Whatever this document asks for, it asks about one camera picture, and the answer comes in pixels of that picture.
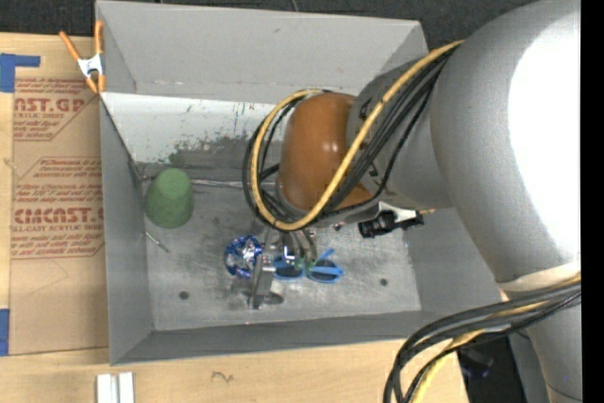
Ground black cylinder on white bracket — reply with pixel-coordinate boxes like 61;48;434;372
357;202;436;240

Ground green cup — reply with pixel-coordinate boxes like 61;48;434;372
143;167;195;230

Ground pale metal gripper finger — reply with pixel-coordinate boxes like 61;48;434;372
249;253;277;311

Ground grey metal bin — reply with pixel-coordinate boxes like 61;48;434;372
93;0;504;367

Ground blue sunglasses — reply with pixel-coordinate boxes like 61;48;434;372
273;248;346;284

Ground blue and silver crinkled ball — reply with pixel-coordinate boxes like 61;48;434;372
224;234;264;278

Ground brown cardboard board red print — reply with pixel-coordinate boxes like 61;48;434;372
0;31;111;357

